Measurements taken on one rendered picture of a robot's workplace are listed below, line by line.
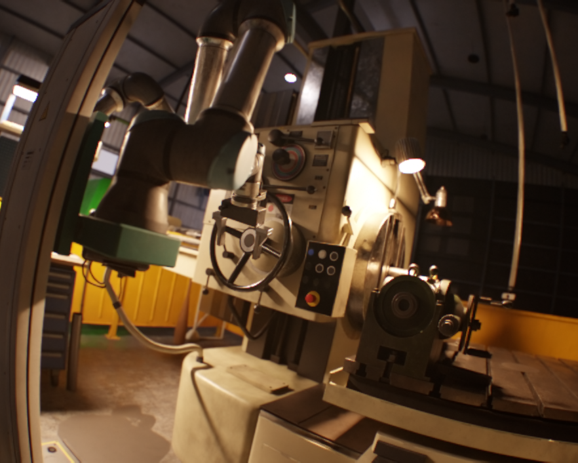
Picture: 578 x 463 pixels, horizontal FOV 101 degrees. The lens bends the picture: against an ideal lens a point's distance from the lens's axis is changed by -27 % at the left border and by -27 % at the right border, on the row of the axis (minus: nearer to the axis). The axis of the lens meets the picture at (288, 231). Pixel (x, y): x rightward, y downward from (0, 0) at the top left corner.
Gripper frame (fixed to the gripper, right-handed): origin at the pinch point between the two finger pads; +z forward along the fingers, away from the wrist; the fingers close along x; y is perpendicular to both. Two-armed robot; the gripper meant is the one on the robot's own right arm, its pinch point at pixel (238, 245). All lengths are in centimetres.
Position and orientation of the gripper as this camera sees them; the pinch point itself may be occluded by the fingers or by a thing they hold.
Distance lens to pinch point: 101.0
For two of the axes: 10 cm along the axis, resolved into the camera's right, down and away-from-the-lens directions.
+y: -4.3, 2.2, -8.7
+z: -1.7, 9.3, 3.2
